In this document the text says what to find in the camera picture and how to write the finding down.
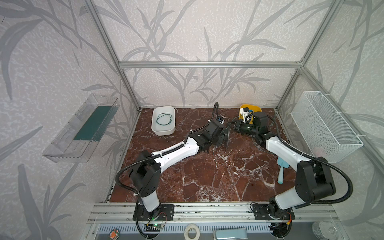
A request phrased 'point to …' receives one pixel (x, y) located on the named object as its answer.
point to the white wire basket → (328, 137)
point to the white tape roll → (192, 225)
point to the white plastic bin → (163, 120)
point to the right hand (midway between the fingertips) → (227, 119)
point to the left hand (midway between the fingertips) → (222, 130)
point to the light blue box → (233, 234)
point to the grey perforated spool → (226, 135)
